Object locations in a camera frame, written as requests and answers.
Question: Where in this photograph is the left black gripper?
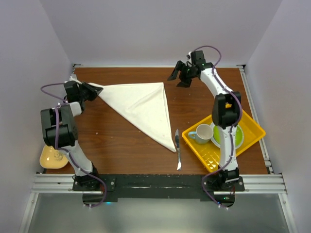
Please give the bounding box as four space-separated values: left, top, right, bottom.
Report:
78 81 103 101

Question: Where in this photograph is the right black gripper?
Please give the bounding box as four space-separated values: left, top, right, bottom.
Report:
167 61 195 88

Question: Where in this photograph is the white cloth napkin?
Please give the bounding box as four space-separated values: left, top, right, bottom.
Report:
90 82 176 152

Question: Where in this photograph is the silver table knife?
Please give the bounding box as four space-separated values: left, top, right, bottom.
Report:
174 129 182 171

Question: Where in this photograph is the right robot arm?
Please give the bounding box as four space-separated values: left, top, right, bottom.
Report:
167 49 242 191

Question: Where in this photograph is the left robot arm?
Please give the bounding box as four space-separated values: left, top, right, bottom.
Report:
40 81 103 190

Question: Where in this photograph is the light blue mug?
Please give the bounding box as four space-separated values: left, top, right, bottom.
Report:
188 124 213 144

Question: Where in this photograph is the green plate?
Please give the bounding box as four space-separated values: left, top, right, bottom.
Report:
210 122 244 149

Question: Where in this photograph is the tan wooden plate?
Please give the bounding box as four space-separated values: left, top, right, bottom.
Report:
39 145 69 169

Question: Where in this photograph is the yellow plastic tray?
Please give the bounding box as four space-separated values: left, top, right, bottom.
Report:
182 111 266 172

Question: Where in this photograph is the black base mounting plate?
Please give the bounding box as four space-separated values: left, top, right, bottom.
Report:
72 174 245 207

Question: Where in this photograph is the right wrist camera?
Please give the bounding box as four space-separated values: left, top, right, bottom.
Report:
186 51 192 60

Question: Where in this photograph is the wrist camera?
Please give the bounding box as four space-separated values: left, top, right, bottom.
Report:
186 51 192 60
69 74 82 84

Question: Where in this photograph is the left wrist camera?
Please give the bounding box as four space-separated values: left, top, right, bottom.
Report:
69 74 82 84

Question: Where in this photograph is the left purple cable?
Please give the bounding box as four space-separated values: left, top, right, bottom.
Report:
40 82 107 208

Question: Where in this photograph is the purple cable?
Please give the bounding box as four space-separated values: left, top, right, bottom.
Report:
194 45 243 209
40 82 107 208

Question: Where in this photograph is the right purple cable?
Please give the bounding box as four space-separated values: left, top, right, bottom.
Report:
194 45 243 209

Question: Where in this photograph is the aluminium table frame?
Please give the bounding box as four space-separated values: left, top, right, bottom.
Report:
19 67 297 233

